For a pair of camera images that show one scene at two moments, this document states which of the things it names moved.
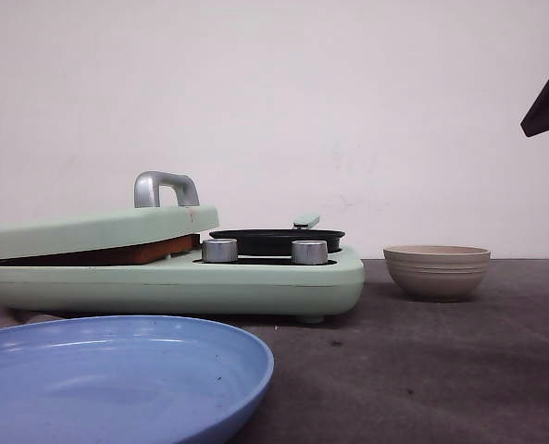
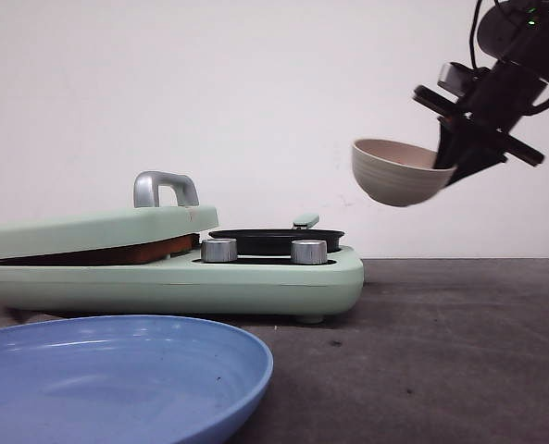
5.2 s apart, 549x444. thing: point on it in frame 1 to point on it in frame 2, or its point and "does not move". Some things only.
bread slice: (180, 243) does not move
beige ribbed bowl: (436, 273) to (396, 172)
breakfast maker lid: (147, 221) does not move
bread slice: (123, 255) does not move
